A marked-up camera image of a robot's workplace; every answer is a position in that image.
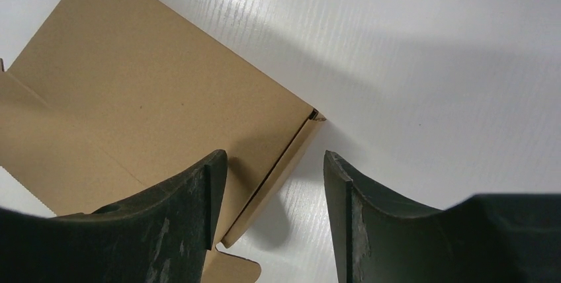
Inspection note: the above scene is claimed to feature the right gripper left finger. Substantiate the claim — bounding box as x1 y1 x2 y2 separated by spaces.
1 149 228 282

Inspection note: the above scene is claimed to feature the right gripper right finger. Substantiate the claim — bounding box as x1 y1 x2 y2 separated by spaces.
323 151 560 282

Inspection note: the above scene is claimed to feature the brown cardboard box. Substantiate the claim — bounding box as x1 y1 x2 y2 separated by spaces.
0 0 327 283

